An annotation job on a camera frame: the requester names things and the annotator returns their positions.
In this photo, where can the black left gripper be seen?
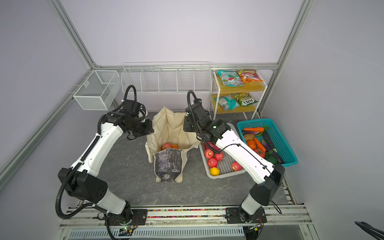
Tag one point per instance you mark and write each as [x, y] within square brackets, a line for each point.
[149, 130]

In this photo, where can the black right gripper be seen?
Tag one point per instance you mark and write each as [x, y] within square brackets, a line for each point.
[188, 125]

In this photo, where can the red apple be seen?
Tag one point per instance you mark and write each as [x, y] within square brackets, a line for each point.
[166, 146]
[209, 154]

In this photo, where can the cream canvas grocery bag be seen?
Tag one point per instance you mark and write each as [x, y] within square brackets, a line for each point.
[169, 164]

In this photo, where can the teal snack bag top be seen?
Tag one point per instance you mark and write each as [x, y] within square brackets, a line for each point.
[230, 78]

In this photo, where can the teal snack bag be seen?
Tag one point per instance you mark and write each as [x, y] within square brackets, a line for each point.
[227, 103]
[230, 78]

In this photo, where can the orange snack bag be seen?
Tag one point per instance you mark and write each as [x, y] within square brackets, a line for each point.
[249, 76]

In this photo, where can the red tomato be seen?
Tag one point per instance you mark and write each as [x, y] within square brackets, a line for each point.
[260, 152]

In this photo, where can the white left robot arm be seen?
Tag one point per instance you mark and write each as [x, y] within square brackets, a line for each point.
[81, 180]

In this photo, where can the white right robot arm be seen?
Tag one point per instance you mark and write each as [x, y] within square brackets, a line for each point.
[219, 137]

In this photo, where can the teal snack bag lower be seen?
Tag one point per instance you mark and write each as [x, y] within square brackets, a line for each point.
[227, 103]

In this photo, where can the green snack bag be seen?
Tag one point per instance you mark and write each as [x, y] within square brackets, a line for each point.
[244, 99]

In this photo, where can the pink dragon fruit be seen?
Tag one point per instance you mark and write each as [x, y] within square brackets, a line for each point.
[209, 145]

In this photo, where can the red apple in basket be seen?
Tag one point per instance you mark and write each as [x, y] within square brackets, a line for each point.
[209, 154]

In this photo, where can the two-tier wooden shelf rack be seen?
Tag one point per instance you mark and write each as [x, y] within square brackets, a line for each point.
[237, 92]

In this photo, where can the white mesh box basket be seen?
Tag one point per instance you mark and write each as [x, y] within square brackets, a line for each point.
[99, 90]

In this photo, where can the yellow lemon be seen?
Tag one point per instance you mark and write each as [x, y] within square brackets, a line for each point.
[214, 171]

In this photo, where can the white plastic fruit basket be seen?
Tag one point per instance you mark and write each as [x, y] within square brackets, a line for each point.
[224, 166]

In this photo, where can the dark purple eggplant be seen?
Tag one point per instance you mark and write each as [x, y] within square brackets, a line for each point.
[270, 147]

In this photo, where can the green avocado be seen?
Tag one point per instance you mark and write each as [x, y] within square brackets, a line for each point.
[271, 159]

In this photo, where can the teal plastic vegetable basket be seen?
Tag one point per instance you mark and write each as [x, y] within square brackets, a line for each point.
[283, 148]

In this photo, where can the black tripod leg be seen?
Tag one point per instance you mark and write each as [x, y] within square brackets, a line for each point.
[374, 232]

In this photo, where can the white wire wall basket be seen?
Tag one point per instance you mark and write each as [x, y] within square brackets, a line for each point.
[167, 77]

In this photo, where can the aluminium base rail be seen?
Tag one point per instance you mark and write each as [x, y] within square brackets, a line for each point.
[184, 222]

